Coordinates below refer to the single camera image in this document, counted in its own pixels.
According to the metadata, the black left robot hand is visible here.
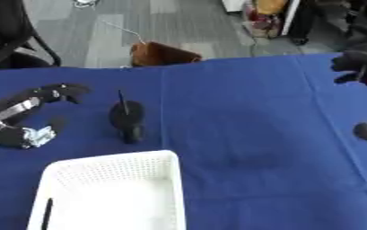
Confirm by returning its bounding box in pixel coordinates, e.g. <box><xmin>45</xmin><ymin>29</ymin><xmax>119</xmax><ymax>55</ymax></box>
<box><xmin>0</xmin><ymin>83</ymin><xmax>92</xmax><ymax>151</ymax></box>

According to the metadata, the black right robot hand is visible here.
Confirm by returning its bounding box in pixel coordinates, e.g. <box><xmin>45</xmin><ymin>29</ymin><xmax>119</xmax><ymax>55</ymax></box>
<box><xmin>330</xmin><ymin>49</ymin><xmax>367</xmax><ymax>143</ymax></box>

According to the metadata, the person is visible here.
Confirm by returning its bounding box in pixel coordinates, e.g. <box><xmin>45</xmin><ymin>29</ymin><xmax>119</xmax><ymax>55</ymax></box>
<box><xmin>286</xmin><ymin>0</ymin><xmax>321</xmax><ymax>47</ymax></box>

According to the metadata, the black rounded object with stick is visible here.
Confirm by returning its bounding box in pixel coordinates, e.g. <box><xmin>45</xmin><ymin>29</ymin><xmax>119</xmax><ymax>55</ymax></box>
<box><xmin>108</xmin><ymin>89</ymin><xmax>147</xmax><ymax>145</ymax></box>

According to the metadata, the black office chair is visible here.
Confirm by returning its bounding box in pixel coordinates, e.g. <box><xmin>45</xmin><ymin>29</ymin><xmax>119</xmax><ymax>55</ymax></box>
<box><xmin>0</xmin><ymin>0</ymin><xmax>64</xmax><ymax>71</ymax></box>

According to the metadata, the silver chair base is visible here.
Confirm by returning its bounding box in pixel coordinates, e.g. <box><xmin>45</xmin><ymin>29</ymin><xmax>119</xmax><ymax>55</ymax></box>
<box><xmin>71</xmin><ymin>0</ymin><xmax>101</xmax><ymax>9</ymax></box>

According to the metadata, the red and yellow bag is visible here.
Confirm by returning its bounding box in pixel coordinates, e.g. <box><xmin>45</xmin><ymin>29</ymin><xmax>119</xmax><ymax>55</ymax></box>
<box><xmin>240</xmin><ymin>0</ymin><xmax>290</xmax><ymax>39</ymax></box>

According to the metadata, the brown bag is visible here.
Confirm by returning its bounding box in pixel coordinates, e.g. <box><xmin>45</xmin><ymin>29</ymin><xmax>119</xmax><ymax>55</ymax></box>
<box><xmin>129</xmin><ymin>40</ymin><xmax>204</xmax><ymax>68</ymax></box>

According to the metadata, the white perforated plastic basket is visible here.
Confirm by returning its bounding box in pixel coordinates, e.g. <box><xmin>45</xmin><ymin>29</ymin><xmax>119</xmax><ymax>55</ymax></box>
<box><xmin>24</xmin><ymin>149</ymin><xmax>188</xmax><ymax>230</ymax></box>

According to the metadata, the black pen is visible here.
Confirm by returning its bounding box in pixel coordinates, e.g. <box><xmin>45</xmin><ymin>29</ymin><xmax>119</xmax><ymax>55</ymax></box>
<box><xmin>39</xmin><ymin>197</ymin><xmax>55</xmax><ymax>230</ymax></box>

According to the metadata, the white cable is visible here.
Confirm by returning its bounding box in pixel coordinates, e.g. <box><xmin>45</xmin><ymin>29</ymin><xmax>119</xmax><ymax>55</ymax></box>
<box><xmin>100</xmin><ymin>19</ymin><xmax>147</xmax><ymax>45</ymax></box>

